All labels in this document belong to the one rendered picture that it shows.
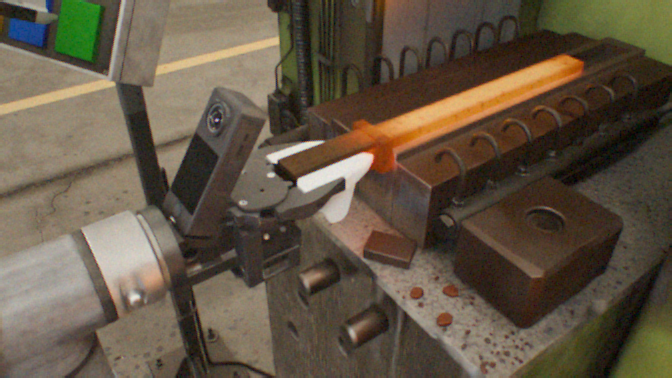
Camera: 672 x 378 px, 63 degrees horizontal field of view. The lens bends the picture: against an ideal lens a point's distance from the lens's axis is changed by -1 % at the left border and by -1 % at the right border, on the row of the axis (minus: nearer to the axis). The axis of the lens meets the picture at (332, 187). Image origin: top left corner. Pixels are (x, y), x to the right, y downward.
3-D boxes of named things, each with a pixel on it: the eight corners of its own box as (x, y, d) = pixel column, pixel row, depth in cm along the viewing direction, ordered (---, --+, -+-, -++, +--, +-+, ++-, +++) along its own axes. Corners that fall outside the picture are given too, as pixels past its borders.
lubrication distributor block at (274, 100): (286, 161, 98) (282, 92, 90) (268, 146, 102) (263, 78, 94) (303, 155, 100) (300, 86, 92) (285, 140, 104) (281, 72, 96)
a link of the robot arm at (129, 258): (71, 210, 42) (104, 273, 37) (130, 189, 44) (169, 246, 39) (97, 278, 47) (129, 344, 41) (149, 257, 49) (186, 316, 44)
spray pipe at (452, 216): (449, 248, 50) (454, 224, 48) (428, 231, 52) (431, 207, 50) (656, 133, 66) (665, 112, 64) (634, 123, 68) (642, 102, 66)
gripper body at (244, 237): (266, 218, 55) (149, 268, 50) (259, 145, 50) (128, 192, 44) (308, 263, 50) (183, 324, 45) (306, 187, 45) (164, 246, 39)
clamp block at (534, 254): (522, 334, 46) (540, 279, 42) (449, 273, 51) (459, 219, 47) (608, 272, 51) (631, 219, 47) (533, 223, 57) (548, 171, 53)
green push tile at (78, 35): (90, 62, 73) (100, 5, 72) (52, 51, 76) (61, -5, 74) (101, 64, 75) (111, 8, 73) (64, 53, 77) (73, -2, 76)
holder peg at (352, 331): (354, 356, 51) (354, 338, 49) (337, 337, 52) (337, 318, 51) (388, 335, 53) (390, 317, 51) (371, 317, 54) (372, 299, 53)
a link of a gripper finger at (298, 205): (326, 174, 51) (239, 206, 47) (326, 158, 50) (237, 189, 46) (354, 201, 48) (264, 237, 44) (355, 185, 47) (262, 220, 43)
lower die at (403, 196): (422, 250, 53) (432, 179, 48) (308, 156, 66) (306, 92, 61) (659, 122, 73) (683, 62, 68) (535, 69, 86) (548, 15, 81)
